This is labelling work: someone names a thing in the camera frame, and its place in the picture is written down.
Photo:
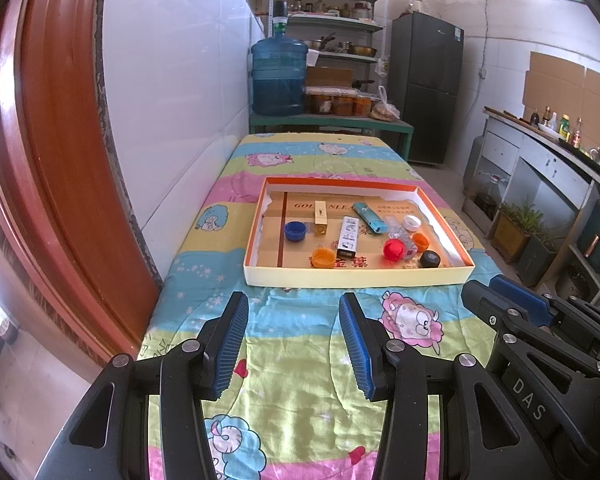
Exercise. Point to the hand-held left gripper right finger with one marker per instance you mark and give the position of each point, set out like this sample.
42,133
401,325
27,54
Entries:
357,345

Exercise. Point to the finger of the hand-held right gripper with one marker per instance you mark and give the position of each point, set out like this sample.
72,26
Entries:
500,312
522,295

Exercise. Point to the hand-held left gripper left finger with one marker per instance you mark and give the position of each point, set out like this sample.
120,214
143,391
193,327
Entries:
230,340

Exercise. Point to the shallow cardboard tray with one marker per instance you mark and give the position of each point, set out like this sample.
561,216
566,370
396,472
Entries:
360,260

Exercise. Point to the black bottle cap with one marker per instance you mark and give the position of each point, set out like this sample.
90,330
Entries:
430,259

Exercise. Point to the large orange bottle cap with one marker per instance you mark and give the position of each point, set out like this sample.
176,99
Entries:
322,258

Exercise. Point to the red bottle cap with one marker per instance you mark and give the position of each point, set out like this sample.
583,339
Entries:
393,250

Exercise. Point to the small orange bottle cap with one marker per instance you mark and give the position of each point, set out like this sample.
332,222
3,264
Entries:
420,242

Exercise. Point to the white cartoon print box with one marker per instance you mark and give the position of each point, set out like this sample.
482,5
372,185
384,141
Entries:
348,237

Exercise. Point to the clear crinkled plastic piece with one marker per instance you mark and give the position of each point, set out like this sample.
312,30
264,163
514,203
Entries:
399,232

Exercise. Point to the white bottle cap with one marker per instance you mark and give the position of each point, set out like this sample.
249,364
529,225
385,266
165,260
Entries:
411,223

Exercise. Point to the blue bottle cap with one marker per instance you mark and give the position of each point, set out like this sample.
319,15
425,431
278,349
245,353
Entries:
295,231

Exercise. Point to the teal patterned lighter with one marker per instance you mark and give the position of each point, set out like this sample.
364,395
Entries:
367,217

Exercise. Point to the gold lighter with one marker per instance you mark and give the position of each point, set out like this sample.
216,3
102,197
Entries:
320,217

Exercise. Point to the dark planter box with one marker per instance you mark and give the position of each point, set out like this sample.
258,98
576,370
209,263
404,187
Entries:
535,260

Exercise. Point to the cartoon sheep printed blanket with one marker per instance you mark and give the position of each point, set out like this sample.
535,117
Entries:
290,330

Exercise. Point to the wooden planter with greens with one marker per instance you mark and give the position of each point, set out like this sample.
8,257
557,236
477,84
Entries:
512,232

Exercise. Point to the glass jug under counter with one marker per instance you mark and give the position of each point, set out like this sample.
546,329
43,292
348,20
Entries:
487,197

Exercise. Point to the grey kitchen counter cabinet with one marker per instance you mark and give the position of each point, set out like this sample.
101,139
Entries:
545,175

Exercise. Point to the grey gas cylinder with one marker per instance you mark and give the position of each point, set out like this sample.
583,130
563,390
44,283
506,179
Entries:
472,165

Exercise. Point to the row of condiment bottles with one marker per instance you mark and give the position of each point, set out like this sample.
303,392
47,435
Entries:
560,127

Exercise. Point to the green low table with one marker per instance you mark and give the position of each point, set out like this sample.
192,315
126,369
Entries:
330,122

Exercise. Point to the dark grey refrigerator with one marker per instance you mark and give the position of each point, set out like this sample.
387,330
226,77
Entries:
425,90

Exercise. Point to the plastic bag of food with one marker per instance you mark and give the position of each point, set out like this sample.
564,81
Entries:
384,110

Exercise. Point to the row of orange jars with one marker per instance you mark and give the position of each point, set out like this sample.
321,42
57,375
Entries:
337,104

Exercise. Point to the red wooden door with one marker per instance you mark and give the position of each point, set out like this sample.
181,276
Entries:
55,160

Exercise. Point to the blue water jug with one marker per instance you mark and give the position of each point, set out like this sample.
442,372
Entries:
279,77

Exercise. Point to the cardboard box on shelf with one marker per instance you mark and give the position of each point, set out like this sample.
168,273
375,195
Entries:
329,76

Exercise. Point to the jar on refrigerator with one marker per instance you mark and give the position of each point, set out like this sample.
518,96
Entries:
414,4

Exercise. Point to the white metal shelf rack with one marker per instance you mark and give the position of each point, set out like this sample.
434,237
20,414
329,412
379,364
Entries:
330,15

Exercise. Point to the cardboard sheets on wall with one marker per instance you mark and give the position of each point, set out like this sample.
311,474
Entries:
565,85

